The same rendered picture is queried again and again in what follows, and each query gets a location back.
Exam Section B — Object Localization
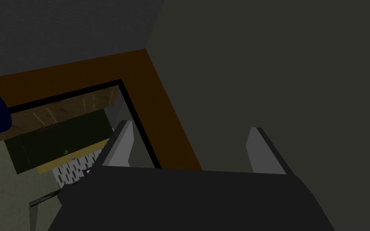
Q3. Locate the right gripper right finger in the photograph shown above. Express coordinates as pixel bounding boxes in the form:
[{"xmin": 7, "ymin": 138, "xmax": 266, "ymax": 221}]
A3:
[{"xmin": 246, "ymin": 126, "xmax": 295, "ymax": 176}]

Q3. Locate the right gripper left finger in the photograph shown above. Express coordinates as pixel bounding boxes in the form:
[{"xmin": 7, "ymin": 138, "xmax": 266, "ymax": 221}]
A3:
[{"xmin": 101, "ymin": 120, "xmax": 135, "ymax": 168}]

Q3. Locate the dark green flat board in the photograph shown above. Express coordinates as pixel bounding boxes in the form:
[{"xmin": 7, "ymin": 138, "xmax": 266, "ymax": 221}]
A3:
[{"xmin": 4, "ymin": 108, "xmax": 115, "ymax": 175}]

